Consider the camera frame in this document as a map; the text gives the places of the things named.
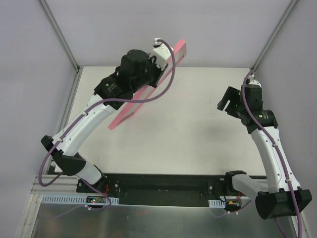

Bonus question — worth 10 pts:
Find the pink picture frame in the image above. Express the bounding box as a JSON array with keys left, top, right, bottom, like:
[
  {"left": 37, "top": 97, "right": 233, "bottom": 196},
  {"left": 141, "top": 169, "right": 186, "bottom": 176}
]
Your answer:
[{"left": 107, "top": 38, "right": 188, "bottom": 131}]

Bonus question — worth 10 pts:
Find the landscape photo print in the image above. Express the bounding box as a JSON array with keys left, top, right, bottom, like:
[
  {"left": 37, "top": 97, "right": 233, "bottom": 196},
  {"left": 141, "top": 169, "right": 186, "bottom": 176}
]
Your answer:
[{"left": 126, "top": 44, "right": 187, "bottom": 116}]

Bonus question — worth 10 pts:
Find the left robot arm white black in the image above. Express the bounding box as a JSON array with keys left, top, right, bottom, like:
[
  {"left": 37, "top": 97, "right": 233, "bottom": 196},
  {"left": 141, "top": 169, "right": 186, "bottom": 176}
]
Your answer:
[{"left": 41, "top": 42, "right": 176, "bottom": 193}]

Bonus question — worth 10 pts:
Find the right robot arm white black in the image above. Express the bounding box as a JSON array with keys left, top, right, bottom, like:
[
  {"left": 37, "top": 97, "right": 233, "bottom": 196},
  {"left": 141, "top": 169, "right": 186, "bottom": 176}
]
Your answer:
[{"left": 217, "top": 84, "right": 312, "bottom": 219}]

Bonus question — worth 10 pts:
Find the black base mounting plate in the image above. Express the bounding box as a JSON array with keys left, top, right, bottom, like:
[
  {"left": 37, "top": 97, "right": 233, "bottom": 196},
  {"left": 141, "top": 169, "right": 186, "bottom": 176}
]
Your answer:
[{"left": 76, "top": 173, "right": 263, "bottom": 206}]

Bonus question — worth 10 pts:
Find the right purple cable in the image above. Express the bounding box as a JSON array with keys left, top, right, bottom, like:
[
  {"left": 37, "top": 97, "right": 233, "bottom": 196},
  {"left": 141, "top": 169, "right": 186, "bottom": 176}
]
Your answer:
[{"left": 209, "top": 69, "right": 303, "bottom": 238}]

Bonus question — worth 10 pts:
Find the purple cable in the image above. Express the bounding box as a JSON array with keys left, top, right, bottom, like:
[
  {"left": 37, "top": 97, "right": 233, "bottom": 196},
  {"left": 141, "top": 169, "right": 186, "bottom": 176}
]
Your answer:
[
  {"left": 38, "top": 39, "right": 177, "bottom": 219},
  {"left": 209, "top": 69, "right": 303, "bottom": 238}
]

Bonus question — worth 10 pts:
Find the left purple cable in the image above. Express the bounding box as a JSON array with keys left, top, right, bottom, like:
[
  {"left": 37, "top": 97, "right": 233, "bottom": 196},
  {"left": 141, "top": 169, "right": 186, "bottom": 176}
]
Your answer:
[{"left": 38, "top": 39, "right": 177, "bottom": 219}]

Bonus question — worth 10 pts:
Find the right aluminium corner post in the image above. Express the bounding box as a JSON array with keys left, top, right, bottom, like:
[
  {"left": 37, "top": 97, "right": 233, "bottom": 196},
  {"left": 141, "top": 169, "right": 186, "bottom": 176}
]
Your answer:
[{"left": 250, "top": 0, "right": 300, "bottom": 71}]

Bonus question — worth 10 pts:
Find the aluminium corner post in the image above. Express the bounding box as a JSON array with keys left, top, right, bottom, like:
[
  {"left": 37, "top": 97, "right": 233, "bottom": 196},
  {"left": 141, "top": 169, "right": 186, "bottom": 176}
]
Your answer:
[
  {"left": 38, "top": 0, "right": 80, "bottom": 72},
  {"left": 250, "top": 0, "right": 300, "bottom": 71}
]

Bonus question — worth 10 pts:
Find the right white slotted cable duct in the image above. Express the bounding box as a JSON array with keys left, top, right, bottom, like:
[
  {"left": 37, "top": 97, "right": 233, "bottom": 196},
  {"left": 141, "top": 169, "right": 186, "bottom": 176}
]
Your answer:
[{"left": 208, "top": 200, "right": 226, "bottom": 209}]

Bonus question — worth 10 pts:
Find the white slotted cable duct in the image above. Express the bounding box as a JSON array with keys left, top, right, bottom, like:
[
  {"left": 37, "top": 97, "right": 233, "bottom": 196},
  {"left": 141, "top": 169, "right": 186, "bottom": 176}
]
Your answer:
[
  {"left": 208, "top": 200, "right": 226, "bottom": 209},
  {"left": 42, "top": 194, "right": 119, "bottom": 206}
]

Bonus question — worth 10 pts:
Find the left aluminium corner post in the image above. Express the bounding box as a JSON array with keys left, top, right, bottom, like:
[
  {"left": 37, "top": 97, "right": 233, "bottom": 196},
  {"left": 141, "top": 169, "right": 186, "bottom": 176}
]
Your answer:
[{"left": 38, "top": 0, "right": 80, "bottom": 72}]

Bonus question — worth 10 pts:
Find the left white slotted cable duct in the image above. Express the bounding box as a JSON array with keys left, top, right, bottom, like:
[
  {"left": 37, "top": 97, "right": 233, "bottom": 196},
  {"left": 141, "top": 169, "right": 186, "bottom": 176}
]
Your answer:
[{"left": 42, "top": 194, "right": 119, "bottom": 206}]

